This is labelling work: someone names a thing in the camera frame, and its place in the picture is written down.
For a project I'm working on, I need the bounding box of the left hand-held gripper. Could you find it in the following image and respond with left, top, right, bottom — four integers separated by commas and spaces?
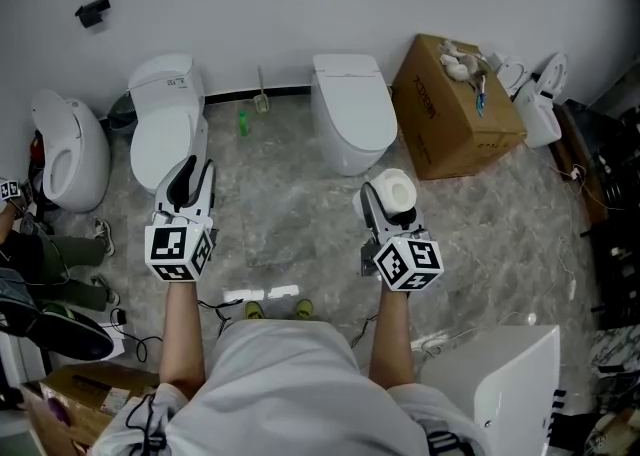
143, 155, 222, 284

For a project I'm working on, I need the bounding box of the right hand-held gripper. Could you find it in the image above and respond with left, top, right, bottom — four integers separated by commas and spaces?
358, 181, 446, 294

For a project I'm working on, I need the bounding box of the thick white toilet paper roll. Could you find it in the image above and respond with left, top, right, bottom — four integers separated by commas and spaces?
351, 168, 418, 220

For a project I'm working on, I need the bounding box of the person's left forearm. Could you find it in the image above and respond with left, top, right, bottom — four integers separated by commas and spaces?
159, 279, 208, 398

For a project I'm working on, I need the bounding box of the person's right forearm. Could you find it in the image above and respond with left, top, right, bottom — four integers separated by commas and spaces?
368, 283, 417, 389

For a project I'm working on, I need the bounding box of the white tall closed toilet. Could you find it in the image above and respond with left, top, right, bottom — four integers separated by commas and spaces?
126, 53, 211, 196

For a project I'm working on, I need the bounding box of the toilet brush with holder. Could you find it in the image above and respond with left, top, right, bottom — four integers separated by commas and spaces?
253, 64, 273, 115

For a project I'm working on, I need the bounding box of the white rounded smart toilet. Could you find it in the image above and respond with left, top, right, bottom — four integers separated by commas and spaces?
310, 53, 400, 177

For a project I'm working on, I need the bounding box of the white open-lid toilet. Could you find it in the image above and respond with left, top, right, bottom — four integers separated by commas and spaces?
30, 89, 112, 214

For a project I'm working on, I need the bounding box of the white small open toilet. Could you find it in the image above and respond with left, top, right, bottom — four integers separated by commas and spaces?
513, 52, 572, 150

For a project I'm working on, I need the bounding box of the white loose toilet seat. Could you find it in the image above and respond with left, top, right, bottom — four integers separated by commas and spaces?
491, 51, 532, 96

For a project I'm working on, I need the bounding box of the black mesh waste basket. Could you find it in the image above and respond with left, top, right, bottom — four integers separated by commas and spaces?
106, 92, 137, 131

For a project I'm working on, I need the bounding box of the large brown cardboard box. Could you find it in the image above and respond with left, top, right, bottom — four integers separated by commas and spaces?
390, 33, 529, 182

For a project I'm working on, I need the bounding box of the blue and white brush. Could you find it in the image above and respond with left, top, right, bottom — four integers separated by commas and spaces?
473, 74, 490, 118

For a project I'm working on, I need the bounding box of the red container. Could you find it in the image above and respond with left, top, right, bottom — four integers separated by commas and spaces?
28, 129, 44, 166

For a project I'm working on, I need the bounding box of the pile of white rags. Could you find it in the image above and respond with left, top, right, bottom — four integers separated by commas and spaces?
438, 40, 495, 84

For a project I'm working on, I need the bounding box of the white paper sheet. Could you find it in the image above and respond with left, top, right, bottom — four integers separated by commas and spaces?
101, 325, 127, 359

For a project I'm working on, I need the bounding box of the brown wooden board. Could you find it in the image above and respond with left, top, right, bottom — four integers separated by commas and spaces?
548, 102, 610, 225

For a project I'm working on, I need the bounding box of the black round stool seat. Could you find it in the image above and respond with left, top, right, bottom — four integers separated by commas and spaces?
0, 301, 116, 362

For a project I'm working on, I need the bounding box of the white glossy cabinet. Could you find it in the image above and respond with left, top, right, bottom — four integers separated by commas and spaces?
418, 324, 562, 456

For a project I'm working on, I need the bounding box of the person's white shirt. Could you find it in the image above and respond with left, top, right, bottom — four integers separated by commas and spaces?
93, 318, 494, 456

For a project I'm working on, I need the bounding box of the black metal shelf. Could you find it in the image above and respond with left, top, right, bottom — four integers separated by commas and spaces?
588, 106, 640, 331

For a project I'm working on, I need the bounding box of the small open cardboard box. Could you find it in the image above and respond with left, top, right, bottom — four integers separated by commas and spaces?
21, 362, 162, 456

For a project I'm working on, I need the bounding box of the white charger cable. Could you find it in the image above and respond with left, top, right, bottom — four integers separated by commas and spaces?
548, 158, 594, 301

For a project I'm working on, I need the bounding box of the black angled wall holder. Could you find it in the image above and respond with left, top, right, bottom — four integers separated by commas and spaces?
74, 0, 112, 30

